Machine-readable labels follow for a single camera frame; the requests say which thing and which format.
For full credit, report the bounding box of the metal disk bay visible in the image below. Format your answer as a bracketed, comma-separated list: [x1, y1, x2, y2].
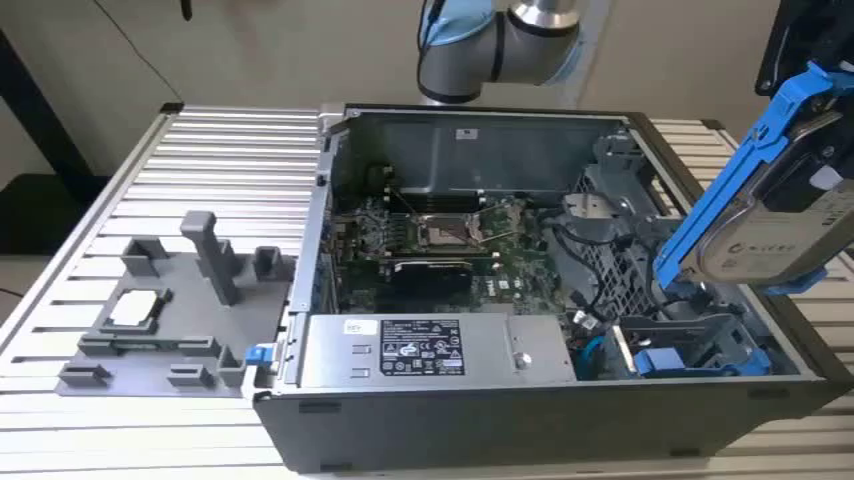
[616, 299, 779, 381]

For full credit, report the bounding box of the black disk wire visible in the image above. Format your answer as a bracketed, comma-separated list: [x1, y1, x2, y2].
[547, 219, 642, 309]

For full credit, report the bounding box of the grey power supply unit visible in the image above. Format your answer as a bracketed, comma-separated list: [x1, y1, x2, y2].
[296, 313, 576, 389]

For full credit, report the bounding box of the blue case latch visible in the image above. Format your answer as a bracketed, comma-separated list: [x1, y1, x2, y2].
[244, 344, 275, 374]

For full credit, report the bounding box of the grey parts rack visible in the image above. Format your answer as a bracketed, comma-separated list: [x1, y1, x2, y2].
[56, 209, 299, 399]

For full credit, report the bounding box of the hard disk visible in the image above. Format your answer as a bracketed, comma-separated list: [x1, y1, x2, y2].
[652, 60, 854, 297]

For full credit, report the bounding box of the silver CPU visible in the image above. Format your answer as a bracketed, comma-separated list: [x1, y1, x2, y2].
[108, 291, 161, 326]

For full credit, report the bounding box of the silver metal bracket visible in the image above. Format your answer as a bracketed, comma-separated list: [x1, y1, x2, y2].
[562, 192, 634, 222]

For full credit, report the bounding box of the black furniture stand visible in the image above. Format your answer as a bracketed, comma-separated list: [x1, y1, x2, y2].
[0, 27, 112, 254]

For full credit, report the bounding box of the CPU socket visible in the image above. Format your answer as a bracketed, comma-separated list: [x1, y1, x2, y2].
[413, 212, 488, 250]

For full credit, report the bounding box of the black PC case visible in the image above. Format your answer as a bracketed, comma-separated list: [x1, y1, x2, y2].
[251, 102, 854, 474]

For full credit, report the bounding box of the blue data cable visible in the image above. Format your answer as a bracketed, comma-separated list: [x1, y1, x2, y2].
[578, 335, 607, 379]

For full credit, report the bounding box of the blue disk carrier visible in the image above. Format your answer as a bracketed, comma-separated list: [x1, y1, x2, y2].
[631, 344, 774, 379]

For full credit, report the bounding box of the black graphics card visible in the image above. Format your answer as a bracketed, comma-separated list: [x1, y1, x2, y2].
[377, 255, 476, 314]

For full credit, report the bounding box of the thin metal locking lever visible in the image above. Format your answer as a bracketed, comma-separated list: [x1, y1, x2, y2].
[388, 185, 423, 221]

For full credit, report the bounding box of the thin black wall cable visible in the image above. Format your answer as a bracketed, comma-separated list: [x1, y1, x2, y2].
[91, 0, 183, 104]

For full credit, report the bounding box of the green motherboard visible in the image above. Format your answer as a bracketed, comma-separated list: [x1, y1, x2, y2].
[329, 197, 568, 316]

